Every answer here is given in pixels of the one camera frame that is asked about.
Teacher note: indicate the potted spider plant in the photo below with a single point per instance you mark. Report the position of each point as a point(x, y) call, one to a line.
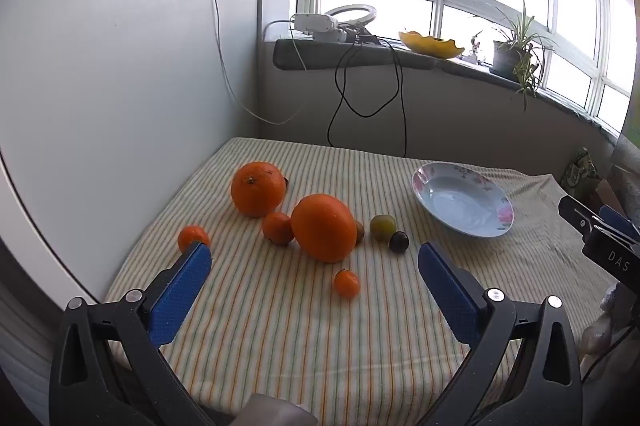
point(505, 56)

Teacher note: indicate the small mandarin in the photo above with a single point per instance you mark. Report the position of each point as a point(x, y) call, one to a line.
point(192, 236)
point(277, 228)

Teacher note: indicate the cardboard box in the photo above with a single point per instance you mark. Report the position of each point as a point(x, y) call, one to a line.
point(607, 196)

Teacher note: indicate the black power adapter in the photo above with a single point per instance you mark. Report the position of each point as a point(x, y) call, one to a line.
point(368, 38)

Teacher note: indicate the tiny mandarin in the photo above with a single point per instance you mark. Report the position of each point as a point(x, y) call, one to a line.
point(347, 284)

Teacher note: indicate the floral white plate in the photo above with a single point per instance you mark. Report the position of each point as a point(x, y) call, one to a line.
point(462, 201)

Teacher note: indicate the small white figurine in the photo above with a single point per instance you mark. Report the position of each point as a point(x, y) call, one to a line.
point(475, 53)

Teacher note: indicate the round large orange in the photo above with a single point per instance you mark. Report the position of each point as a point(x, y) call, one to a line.
point(257, 191)

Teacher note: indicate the green packaging bag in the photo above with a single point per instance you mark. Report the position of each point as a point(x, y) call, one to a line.
point(580, 171)

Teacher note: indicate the brown kiwi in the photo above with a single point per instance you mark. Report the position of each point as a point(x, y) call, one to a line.
point(359, 232)

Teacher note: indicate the green plum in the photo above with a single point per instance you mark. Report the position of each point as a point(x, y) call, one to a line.
point(382, 227)

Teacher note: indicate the white cabinet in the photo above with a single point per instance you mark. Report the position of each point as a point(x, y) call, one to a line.
point(125, 81)

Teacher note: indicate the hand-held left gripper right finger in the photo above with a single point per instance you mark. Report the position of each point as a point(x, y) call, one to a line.
point(450, 296)

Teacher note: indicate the person's right hand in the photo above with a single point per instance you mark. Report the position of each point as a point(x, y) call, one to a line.
point(597, 336)

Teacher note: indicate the yellow bowl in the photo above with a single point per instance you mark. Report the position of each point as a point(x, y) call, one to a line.
point(430, 47)

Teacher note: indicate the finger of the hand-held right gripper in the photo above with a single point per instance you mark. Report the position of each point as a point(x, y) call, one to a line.
point(617, 220)
point(575, 213)

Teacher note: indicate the white power strip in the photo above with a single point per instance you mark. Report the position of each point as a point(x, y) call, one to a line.
point(312, 23)

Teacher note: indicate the dark purple plum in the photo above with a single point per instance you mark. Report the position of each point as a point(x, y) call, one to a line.
point(398, 242)

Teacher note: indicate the oval large orange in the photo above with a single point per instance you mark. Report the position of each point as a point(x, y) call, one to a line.
point(324, 228)

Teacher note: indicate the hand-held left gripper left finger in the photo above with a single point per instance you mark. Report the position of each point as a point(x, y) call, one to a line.
point(182, 291)

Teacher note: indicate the striped table cloth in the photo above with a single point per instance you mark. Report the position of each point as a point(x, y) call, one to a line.
point(300, 346)

